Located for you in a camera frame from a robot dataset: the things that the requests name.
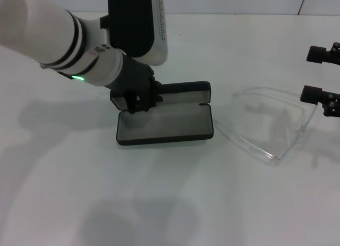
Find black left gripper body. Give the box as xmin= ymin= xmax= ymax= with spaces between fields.
xmin=105 ymin=53 xmax=156 ymax=98

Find black glasses case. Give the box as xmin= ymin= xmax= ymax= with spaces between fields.
xmin=109 ymin=81 xmax=215 ymax=147

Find clear white glasses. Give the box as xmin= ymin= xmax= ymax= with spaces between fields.
xmin=212 ymin=86 xmax=320 ymax=168

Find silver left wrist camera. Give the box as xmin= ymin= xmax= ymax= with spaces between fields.
xmin=100 ymin=0 xmax=169 ymax=67

